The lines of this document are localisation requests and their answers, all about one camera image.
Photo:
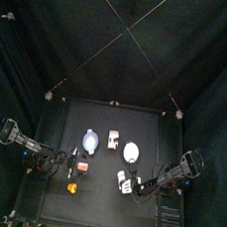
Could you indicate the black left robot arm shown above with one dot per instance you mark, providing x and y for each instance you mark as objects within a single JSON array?
[{"x": 22, "y": 138}]

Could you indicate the white round plate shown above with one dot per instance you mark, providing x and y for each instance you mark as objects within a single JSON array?
[{"x": 131, "y": 152}]

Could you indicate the white rectangular packet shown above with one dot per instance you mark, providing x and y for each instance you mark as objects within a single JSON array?
[{"x": 113, "y": 139}]

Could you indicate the silver frame corner bracket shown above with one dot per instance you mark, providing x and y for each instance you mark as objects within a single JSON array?
[
  {"x": 9, "y": 16},
  {"x": 48, "y": 95},
  {"x": 114, "y": 103},
  {"x": 179, "y": 113}
]

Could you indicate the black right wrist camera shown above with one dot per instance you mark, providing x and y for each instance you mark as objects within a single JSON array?
[{"x": 132, "y": 168}]

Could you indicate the orange red sushi piece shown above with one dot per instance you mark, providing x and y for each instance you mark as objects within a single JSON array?
[{"x": 82, "y": 167}]

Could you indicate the light blue plastic bowl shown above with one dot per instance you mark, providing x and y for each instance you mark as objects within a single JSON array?
[{"x": 90, "y": 142}]

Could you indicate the small orange yellow toy food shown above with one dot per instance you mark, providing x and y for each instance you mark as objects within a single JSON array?
[{"x": 72, "y": 188}]

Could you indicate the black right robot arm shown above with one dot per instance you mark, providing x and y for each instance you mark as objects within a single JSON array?
[{"x": 175, "y": 172}]

